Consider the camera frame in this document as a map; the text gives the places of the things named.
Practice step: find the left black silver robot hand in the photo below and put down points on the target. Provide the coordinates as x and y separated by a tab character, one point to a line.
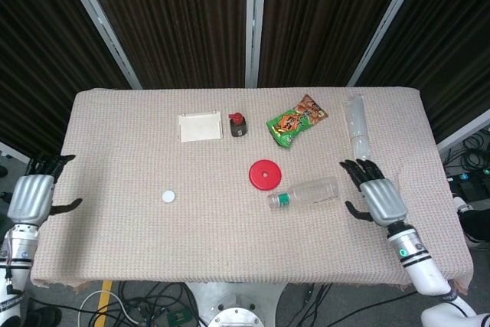
30	198

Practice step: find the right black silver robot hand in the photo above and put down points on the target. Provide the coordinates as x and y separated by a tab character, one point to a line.
383	200

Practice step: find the clear plastic bottle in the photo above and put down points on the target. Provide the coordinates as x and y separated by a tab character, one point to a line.
310	193

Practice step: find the white bottle cap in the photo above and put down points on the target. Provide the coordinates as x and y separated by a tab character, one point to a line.
168	197

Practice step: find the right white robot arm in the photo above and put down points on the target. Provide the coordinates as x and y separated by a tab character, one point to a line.
425	273

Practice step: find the beige cloth-covered table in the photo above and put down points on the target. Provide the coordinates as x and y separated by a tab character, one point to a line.
115	131

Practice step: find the small black red bottle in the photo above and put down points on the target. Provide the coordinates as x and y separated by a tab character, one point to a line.
238	128

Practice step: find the clear plastic sleeve pack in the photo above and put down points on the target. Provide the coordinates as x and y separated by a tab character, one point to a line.
359	131

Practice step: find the black shoe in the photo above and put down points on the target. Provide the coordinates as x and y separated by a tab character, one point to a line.
46	317
476	225

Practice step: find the green orange snack bag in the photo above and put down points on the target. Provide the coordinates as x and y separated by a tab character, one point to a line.
294	124

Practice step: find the red round plastic disc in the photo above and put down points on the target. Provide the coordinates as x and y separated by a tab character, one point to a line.
265	175

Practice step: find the dark brown partition panel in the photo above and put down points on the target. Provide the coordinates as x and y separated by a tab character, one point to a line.
38	55
172	17
325	17
451	36

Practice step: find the green circuit board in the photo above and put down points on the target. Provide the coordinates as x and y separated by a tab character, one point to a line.
178	319

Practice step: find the white partition base rail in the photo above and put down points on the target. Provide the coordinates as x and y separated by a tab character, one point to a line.
465	129
13	151

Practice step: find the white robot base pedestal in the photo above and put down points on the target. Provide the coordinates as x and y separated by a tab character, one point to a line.
237	304

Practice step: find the grey partition post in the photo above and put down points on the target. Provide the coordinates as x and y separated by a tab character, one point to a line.
99	20
255	20
386	20

